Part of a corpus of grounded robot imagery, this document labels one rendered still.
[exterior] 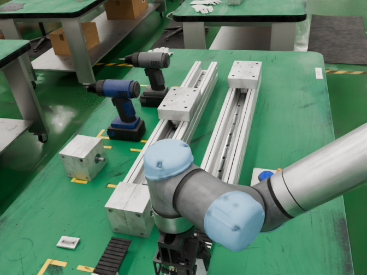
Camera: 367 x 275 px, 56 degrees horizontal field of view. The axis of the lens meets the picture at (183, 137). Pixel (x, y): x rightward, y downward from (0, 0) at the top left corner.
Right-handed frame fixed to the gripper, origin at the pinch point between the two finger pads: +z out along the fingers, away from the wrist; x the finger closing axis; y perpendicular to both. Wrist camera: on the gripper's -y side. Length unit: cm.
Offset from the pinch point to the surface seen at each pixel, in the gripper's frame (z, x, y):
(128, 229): 1.2, -18.4, -9.4
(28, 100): 42, -155, -130
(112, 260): 0.0, -17.6, 0.5
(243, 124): -5, 5, -52
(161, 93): -3, -30, -72
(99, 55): 59, -165, -250
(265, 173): -3.8, 13.3, -30.6
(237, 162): -5.0, 5.5, -32.4
